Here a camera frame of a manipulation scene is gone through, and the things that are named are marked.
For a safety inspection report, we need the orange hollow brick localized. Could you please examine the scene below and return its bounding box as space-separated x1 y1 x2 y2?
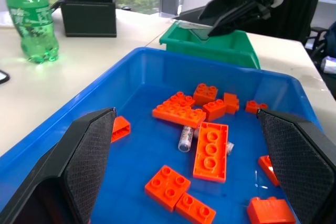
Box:
110 115 131 144

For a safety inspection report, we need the orange large smooth brick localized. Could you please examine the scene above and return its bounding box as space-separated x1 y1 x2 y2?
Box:
246 196 297 224

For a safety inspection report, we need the black open box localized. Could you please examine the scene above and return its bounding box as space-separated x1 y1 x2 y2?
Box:
51 0 118 38

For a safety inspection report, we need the orange upturned two-by-four brick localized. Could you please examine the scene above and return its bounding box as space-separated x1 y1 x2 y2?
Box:
192 121 229 184

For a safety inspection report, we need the green plastic bin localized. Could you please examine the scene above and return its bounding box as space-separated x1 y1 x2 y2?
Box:
159 20 261 70

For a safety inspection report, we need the green plastic soda bottle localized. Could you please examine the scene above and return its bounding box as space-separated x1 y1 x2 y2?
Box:
5 0 60 64

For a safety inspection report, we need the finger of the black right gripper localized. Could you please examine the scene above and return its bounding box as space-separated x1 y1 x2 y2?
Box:
197 0 245 21
207 0 269 37

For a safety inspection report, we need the orange two-stud flat plate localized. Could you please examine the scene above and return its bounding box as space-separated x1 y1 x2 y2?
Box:
175 192 217 224

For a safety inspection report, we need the orange two-by-four studded brick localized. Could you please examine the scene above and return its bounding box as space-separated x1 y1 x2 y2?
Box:
152 91 207 129

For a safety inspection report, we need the orange two-by-two flat plate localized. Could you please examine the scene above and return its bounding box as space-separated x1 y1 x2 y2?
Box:
144 165 192 212

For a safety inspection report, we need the black office chair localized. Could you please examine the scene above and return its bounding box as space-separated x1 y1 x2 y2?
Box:
303 26 334 61

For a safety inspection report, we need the orange small flat brick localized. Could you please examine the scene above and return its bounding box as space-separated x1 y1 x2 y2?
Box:
245 100 269 115

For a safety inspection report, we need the person in black clothes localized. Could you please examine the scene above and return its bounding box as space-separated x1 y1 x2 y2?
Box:
244 0 325 45

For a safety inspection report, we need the blue plastic bin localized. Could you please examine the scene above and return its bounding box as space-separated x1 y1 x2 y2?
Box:
0 47 322 224

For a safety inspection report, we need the orange small sloped brick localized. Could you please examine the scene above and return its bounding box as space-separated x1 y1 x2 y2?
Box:
257 154 280 187

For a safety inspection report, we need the silver printed battery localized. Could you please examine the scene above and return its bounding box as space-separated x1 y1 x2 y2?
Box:
177 125 195 153

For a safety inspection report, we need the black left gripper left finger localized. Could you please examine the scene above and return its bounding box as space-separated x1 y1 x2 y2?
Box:
0 107 117 224

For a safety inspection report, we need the orange small tall brick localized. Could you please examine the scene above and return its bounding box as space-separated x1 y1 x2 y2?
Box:
223 92 240 115
202 99 227 122

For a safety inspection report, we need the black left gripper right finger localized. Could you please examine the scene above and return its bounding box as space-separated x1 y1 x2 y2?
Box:
256 108 336 224

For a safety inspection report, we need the white crumpled item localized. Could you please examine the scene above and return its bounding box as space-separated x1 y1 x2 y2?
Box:
320 56 336 74

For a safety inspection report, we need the orange two-by-two tall brick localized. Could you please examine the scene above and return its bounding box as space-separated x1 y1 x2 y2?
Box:
193 83 219 106

